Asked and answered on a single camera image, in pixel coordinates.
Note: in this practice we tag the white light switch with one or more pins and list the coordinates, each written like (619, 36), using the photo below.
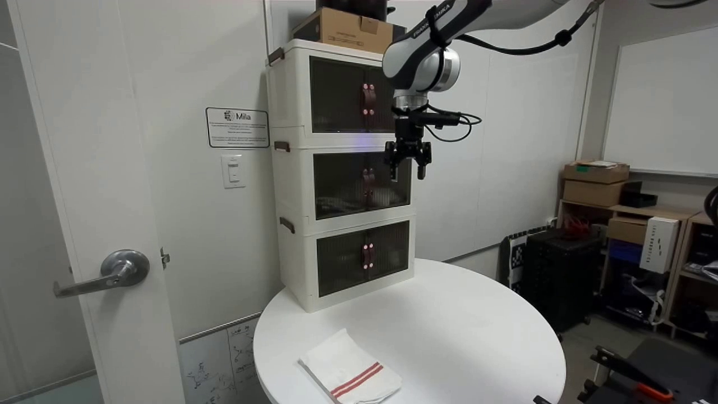
(235, 171)

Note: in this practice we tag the wall whiteboard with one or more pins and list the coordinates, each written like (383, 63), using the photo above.
(662, 103)

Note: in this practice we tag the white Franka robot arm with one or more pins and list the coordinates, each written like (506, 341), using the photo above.
(434, 46)

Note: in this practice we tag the white room door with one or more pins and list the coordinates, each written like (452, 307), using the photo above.
(97, 148)

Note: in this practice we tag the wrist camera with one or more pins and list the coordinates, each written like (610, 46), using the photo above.
(427, 118)

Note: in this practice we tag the black device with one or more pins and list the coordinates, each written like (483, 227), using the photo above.
(361, 7)

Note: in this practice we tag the flat cardboard box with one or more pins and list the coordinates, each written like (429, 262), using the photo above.
(596, 174)

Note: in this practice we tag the plain cardboard box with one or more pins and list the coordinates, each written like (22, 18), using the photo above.
(592, 194)

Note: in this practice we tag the silver door lock turn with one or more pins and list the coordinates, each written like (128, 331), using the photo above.
(165, 257)

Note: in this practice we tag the cardboard box with black label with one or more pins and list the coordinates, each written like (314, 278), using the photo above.
(351, 29)

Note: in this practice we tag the small cardboard box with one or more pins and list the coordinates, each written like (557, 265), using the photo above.
(624, 232)

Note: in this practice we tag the white sheet with sketches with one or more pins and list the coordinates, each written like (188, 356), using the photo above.
(220, 366)

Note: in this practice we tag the wooden shelf unit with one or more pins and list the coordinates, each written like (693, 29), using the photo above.
(693, 293)

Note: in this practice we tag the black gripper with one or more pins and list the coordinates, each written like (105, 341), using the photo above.
(410, 143)

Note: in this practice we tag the white wall sign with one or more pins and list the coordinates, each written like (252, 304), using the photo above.
(238, 126)

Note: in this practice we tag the black storage crate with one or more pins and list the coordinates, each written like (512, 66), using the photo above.
(563, 281)

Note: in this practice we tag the white three-tier storage cabinet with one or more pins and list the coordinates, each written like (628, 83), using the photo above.
(294, 186)

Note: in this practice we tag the black table clamp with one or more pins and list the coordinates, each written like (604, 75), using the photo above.
(541, 401)

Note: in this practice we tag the white towel with red stripes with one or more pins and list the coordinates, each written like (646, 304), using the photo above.
(348, 371)

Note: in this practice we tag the white carton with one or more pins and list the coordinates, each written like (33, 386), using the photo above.
(658, 245)

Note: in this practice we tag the black case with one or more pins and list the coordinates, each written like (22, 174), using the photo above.
(639, 195)

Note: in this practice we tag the black equipment frame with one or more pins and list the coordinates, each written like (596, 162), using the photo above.
(665, 366)

